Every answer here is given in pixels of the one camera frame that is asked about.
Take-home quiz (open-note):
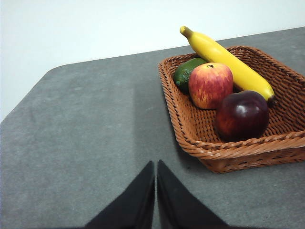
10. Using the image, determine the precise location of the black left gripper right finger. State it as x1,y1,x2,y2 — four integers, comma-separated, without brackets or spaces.
156,159,230,229

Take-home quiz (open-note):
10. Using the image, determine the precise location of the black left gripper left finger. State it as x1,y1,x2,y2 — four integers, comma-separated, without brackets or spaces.
84,160,156,229

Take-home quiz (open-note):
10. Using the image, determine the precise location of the red yellow apple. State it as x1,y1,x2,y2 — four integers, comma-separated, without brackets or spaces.
188,62,234,110

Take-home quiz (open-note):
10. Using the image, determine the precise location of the dark green avocado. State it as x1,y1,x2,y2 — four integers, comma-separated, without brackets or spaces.
173,57,208,95

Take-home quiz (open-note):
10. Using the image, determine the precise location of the yellow banana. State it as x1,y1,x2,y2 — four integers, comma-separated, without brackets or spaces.
179,25,277,105

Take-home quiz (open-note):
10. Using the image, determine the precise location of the brown wicker basket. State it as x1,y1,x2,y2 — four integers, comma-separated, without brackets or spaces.
158,45,305,174

